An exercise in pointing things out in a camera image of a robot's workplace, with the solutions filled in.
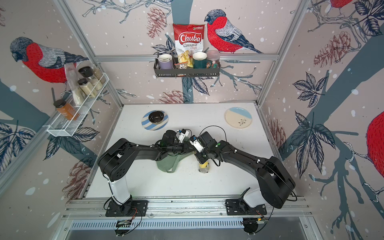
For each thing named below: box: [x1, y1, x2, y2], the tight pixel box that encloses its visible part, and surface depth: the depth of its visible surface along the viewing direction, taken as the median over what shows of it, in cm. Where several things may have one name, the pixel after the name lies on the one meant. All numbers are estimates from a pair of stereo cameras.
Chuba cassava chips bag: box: [172, 23, 206, 57], surface depth 81 cm
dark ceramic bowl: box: [148, 110, 165, 125], surface depth 109 cm
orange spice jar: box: [53, 99, 80, 121], surface depth 68 cm
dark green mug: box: [192, 51, 213, 69], surface depth 85 cm
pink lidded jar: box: [206, 49, 221, 69], surface depth 87 cm
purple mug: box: [158, 53, 173, 70], surface depth 85 cm
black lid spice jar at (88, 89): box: [77, 78, 97, 98], surface depth 79 cm
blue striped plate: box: [141, 109, 169, 131], surface depth 109 cm
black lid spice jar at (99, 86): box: [93, 79, 103, 91], surface depth 86 cm
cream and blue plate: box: [224, 107, 253, 129], surface depth 113 cm
